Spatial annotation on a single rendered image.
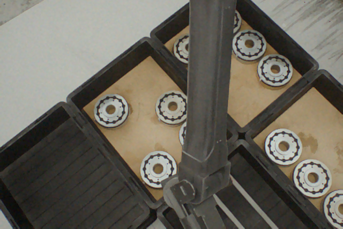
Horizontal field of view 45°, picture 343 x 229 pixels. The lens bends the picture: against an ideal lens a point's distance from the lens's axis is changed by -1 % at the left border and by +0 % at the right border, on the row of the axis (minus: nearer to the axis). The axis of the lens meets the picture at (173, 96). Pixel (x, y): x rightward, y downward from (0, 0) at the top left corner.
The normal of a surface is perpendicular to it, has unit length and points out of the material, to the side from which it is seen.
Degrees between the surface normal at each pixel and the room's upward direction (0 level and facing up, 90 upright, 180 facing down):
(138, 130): 0
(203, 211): 33
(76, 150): 0
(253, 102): 0
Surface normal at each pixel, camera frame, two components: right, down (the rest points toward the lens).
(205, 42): -0.69, 0.30
